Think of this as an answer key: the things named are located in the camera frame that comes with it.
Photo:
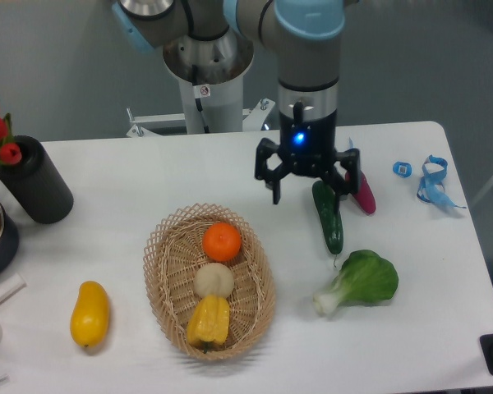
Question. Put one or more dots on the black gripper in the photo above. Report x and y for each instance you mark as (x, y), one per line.
(308, 139)

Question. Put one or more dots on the yellow bell pepper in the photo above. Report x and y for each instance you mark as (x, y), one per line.
(209, 324)

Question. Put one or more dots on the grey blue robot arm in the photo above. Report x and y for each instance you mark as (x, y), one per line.
(305, 37)

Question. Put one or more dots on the woven wicker basket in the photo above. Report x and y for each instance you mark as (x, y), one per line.
(173, 255)

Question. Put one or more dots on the green cucumber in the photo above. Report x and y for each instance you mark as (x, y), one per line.
(327, 208)

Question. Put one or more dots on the magenta sweet potato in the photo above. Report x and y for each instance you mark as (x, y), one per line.
(364, 197)

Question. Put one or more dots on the small blue tag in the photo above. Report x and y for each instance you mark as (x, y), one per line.
(402, 169)

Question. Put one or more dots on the orange fruit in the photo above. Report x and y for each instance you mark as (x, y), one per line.
(222, 242)

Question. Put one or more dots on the blue ribbon strip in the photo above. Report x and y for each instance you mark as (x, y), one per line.
(431, 188)

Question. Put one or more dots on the green bok choy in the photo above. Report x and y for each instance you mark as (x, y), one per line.
(364, 278)

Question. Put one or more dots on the yellow mango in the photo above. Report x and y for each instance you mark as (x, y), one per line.
(91, 315)

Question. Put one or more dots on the black cylindrical vase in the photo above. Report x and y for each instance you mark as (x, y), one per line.
(36, 183)

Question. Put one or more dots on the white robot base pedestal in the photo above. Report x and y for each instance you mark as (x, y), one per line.
(210, 81)

